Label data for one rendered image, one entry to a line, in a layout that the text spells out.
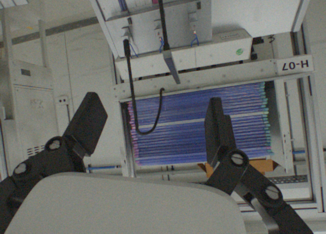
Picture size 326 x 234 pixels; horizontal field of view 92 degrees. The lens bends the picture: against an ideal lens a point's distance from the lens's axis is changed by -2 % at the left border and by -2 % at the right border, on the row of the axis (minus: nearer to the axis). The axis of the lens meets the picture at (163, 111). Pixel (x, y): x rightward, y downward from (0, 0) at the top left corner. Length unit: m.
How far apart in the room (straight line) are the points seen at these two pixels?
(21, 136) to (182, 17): 1.13
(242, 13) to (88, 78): 2.21
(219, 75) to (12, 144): 1.23
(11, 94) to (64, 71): 1.60
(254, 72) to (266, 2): 0.23
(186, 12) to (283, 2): 0.33
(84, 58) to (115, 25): 2.08
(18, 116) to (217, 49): 1.17
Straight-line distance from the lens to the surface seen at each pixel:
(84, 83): 2.61
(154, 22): 0.59
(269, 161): 1.07
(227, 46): 0.63
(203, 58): 0.63
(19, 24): 1.81
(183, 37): 0.61
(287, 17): 0.77
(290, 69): 0.74
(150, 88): 0.65
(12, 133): 1.33
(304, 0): 0.76
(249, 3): 0.70
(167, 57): 0.32
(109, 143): 2.43
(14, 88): 1.33
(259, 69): 0.69
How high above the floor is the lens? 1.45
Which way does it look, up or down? level
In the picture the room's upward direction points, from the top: 173 degrees clockwise
